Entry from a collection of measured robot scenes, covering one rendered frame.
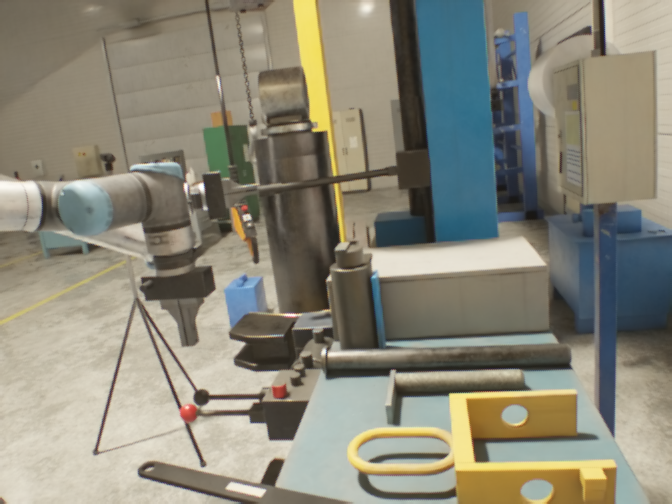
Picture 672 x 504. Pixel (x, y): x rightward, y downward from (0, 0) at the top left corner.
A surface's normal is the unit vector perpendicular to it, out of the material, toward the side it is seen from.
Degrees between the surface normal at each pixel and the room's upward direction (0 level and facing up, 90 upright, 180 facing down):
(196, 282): 90
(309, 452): 0
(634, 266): 90
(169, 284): 90
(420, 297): 90
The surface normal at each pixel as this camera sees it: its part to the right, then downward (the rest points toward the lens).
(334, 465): -0.12, -0.97
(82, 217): -0.51, 0.25
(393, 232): -0.18, 0.23
